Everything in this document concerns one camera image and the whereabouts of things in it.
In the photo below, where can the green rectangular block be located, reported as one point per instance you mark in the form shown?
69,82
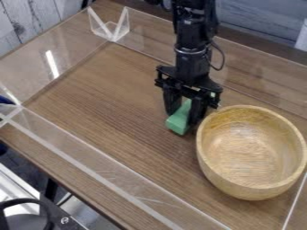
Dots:
177,121

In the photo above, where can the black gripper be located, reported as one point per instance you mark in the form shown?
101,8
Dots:
186,80

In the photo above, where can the clear acrylic front wall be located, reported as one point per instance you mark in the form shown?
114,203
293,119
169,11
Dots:
121,194

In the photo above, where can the brown wooden bowl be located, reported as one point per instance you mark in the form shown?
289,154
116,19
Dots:
250,152

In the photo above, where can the black table leg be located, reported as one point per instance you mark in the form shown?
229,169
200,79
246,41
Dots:
50,189

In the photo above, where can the black metal bracket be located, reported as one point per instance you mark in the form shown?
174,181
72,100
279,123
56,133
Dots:
60,219

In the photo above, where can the clear acrylic corner bracket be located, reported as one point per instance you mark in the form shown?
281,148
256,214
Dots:
109,30

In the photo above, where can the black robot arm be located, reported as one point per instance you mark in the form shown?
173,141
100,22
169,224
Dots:
194,25

